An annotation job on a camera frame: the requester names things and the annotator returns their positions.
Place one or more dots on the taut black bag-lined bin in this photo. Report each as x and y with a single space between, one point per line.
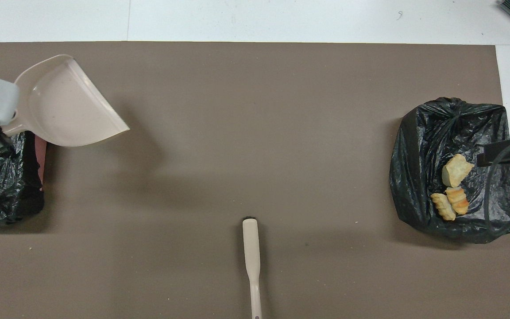
432 133

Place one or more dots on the beige plastic dustpan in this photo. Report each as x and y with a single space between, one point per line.
64 106

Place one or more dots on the orange crusted bread slice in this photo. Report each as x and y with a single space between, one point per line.
458 201

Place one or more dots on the pink bin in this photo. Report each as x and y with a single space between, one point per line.
40 159

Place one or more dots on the loose black trash bag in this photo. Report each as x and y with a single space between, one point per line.
11 195

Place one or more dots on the beige hand brush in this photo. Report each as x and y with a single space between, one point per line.
251 248

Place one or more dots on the pale cream bread chunk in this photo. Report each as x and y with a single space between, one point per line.
456 170

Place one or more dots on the striped croissant bread piece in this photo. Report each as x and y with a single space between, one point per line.
443 206

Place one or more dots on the brown table mat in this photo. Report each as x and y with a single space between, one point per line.
259 133

